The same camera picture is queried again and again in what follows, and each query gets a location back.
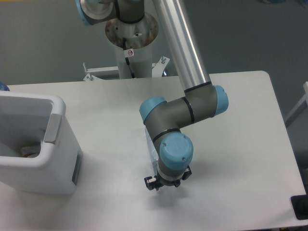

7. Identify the black clamp at table corner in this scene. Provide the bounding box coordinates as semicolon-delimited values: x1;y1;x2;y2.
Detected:
291;194;308;220

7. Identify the white middle table bracket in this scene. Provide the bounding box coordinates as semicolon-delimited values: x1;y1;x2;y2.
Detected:
152;56;170;77

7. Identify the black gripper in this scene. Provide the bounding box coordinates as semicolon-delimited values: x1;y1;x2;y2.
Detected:
144;166;192;191

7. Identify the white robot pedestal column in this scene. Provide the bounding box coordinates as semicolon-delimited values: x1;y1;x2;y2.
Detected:
105;13;159;79

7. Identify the white table bracket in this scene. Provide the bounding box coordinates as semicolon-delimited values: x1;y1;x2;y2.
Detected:
152;56;170;77
83;63;119;81

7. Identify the white trash can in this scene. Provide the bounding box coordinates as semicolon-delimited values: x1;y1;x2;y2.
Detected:
0;91;83;194

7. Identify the white frame at right edge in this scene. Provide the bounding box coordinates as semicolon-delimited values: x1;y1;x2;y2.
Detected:
284;81;308;128

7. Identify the clear blue plastic bottle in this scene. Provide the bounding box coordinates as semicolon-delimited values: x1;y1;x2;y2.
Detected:
144;127;159;175

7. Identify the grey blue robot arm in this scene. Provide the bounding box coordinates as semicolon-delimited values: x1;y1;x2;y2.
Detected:
76;0;229;190

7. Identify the black cable on pedestal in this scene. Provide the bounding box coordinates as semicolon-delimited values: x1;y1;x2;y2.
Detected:
122;37;136;78

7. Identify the white left table bracket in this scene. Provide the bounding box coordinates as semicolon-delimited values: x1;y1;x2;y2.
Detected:
83;63;119;81

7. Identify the blue object at left edge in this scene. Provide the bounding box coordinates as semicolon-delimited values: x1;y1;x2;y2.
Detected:
0;82;10;91

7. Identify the trash inside can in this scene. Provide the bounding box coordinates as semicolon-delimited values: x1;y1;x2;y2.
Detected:
0;141;42;158

